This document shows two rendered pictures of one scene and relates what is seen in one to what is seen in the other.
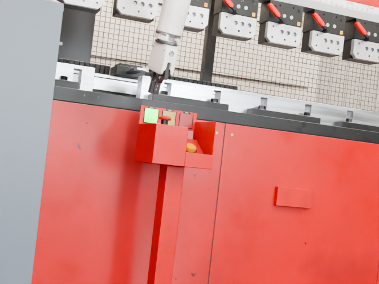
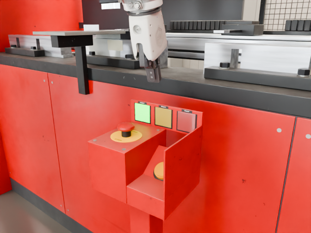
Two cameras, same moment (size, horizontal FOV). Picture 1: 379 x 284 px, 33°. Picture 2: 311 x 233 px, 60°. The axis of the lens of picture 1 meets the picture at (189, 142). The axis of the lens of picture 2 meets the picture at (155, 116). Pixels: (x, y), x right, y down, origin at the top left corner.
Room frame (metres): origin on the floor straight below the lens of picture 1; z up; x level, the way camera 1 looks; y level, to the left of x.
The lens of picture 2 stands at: (1.72, -0.43, 1.02)
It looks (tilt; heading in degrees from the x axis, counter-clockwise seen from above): 19 degrees down; 58
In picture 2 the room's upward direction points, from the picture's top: straight up
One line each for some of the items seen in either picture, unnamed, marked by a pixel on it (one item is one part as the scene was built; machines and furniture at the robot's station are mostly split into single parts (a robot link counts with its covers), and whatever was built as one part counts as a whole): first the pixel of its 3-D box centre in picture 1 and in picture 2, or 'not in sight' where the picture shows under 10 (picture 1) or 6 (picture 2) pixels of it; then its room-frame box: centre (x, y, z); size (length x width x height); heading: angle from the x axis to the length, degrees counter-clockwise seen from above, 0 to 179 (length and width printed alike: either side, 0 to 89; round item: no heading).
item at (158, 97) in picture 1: (189, 103); (259, 77); (2.33, 0.02, 0.89); 0.30 x 0.05 x 0.03; 111
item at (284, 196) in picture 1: (293, 197); not in sight; (2.38, -0.41, 0.59); 0.15 x 0.02 x 0.07; 111
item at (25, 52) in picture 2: not in sight; (23, 51); (1.91, 1.15, 0.89); 0.30 x 0.05 x 0.03; 111
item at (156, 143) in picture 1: (175, 136); (146, 151); (2.00, 0.05, 0.75); 0.20 x 0.16 x 0.18; 114
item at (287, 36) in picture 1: (280, 25); not in sight; (2.51, -0.31, 1.26); 0.15 x 0.09 x 0.17; 111
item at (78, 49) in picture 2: not in sight; (75, 65); (2.00, 0.54, 0.88); 0.14 x 0.04 x 0.22; 21
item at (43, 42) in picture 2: not in sight; (38, 45); (1.98, 1.12, 0.92); 0.50 x 0.06 x 0.10; 111
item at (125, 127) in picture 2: (164, 121); (126, 131); (1.97, 0.08, 0.79); 0.04 x 0.04 x 0.04
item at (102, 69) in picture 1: (64, 64); (206, 25); (2.62, 0.55, 1.02); 0.37 x 0.06 x 0.04; 111
